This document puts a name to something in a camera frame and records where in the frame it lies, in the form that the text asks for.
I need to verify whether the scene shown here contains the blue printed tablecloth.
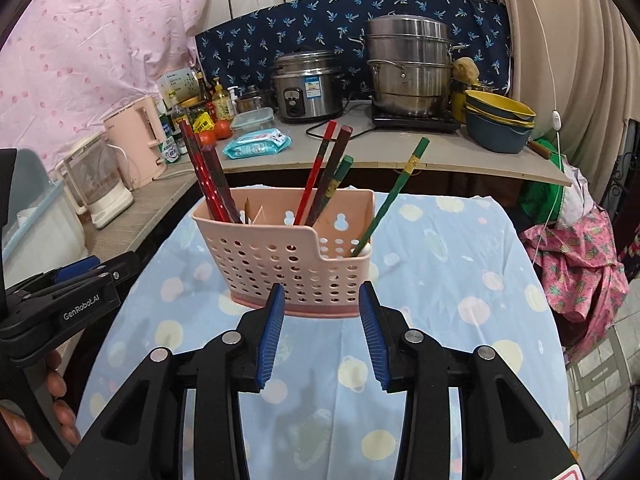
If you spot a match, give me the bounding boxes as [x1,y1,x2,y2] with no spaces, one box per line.
[75,192,572,480]

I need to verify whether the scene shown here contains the wooden counter board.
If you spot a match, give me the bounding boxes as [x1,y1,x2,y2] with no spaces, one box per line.
[215,99,574,189]

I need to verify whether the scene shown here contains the steel rice cooker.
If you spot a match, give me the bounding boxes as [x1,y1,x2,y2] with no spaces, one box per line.
[271,50,347,124]

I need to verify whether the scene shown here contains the blue wet wipes pack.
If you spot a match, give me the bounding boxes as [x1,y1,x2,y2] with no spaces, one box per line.
[221,128,292,161]

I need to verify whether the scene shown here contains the pink dotted curtain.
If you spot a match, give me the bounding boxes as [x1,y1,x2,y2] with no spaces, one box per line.
[0,0,228,173]

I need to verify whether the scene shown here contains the clear plastic lidded container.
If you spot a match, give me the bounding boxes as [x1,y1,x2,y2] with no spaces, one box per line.
[230,108,276,130]

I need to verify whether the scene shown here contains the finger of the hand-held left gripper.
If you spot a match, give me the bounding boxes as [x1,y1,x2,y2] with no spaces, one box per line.
[10,255,103,293]
[5,251,141,312]

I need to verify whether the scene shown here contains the brown loofah sponge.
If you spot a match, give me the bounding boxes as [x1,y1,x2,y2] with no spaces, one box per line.
[452,57,479,84]

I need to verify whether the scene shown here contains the dark brown chopstick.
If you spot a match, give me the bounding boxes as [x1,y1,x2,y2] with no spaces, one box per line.
[304,125,354,228]

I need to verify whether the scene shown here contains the beige curtain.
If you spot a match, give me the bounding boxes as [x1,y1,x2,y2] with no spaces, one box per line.
[452,0,640,183]

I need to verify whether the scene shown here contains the grey wooden side shelf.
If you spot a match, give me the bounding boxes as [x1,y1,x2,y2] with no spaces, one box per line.
[80,162,211,261]

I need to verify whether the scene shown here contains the person's left hand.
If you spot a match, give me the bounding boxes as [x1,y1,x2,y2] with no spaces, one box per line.
[0,349,82,447]

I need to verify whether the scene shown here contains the yellow oil bottle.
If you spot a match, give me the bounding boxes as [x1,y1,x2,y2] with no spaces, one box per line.
[212,77,236,121]

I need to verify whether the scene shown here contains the white cable with switch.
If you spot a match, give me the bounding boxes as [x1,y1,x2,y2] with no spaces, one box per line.
[519,0,567,233]

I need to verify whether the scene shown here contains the black induction cooker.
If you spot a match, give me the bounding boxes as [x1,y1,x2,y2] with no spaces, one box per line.
[370,106,462,134]

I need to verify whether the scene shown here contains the green detergent bottle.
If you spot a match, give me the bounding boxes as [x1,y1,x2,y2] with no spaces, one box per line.
[160,110,184,166]

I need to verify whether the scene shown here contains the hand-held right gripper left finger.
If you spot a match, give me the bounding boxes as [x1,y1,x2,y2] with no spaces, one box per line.
[60,284,287,480]

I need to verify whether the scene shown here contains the steel steamer pot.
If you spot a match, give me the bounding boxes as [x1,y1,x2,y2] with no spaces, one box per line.
[350,15,472,117]

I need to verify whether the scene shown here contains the pink pineapple print cloth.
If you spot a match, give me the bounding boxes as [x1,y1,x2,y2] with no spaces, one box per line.
[520,204,632,322]

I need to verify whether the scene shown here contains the dark red patterned chopstick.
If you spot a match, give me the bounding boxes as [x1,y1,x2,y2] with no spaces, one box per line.
[178,120,211,196]

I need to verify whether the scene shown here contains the dark blue bowl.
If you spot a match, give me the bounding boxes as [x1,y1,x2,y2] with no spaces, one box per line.
[465,110,534,155]

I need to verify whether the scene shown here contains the small steel pot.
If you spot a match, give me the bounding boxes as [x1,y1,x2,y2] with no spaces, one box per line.
[235,86,275,114]

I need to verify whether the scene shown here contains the black power cord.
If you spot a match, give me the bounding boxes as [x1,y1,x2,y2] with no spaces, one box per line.
[305,119,377,139]

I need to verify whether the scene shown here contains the pink electric kettle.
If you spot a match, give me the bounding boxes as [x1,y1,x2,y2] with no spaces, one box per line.
[102,95,169,192]

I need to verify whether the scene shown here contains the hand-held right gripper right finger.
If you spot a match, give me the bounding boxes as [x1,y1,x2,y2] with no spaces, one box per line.
[358,281,576,480]

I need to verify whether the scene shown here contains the pink perforated utensil holder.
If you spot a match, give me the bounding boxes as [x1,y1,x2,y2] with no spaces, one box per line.
[191,187,376,320]

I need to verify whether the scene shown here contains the yellow bowl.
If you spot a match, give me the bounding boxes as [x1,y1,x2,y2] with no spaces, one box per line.
[463,89,537,124]

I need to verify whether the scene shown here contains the navy leaf print fabric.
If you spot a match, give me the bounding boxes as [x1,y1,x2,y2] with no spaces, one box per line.
[194,0,514,104]

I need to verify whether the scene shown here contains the green cloth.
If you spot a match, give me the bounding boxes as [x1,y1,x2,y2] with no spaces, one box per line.
[516,149,572,227]

